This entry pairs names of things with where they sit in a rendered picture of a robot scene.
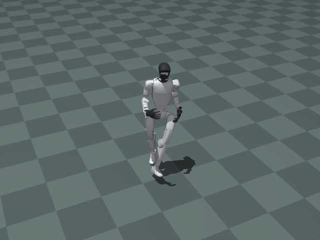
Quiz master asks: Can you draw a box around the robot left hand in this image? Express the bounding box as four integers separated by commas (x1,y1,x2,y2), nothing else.
173,106,182,123

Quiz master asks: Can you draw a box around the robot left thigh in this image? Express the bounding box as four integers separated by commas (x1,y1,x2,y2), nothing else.
158,111,176,148

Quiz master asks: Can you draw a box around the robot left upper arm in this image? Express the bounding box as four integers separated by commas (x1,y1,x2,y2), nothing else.
171,79,180,97

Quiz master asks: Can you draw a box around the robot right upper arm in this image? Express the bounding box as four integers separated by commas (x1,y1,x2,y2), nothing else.
143,80,154,104

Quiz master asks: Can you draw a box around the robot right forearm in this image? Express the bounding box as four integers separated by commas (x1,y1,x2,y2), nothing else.
141,98,149,116

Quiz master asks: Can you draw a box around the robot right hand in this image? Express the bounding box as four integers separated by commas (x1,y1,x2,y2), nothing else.
144,108,161,119

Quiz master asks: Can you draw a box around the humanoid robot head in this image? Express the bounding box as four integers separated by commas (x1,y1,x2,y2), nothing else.
157,62,171,83

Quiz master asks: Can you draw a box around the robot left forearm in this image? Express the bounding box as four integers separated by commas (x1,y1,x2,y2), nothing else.
173,93,183,110

